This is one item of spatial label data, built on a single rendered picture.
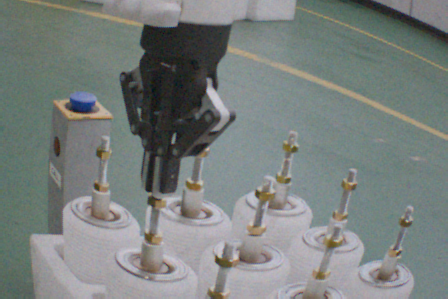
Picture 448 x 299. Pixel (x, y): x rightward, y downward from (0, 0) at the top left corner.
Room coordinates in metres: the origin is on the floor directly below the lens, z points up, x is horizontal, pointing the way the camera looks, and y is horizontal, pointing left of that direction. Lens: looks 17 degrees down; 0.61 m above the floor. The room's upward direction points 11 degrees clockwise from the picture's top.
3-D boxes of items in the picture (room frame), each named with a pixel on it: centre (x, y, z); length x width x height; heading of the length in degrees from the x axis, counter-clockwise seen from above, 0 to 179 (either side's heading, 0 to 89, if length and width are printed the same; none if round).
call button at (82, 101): (0.94, 0.18, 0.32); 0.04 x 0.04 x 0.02
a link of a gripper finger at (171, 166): (0.67, 0.03, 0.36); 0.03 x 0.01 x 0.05; 48
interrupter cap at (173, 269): (0.68, 0.05, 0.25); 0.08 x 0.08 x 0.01
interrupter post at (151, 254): (0.68, 0.05, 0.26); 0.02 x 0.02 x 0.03
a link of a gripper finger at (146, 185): (0.69, 0.05, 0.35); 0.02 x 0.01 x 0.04; 138
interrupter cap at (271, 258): (0.75, -0.05, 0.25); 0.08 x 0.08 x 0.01
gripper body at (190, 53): (0.68, 0.05, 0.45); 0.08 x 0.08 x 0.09
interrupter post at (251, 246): (0.75, -0.05, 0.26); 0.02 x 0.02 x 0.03
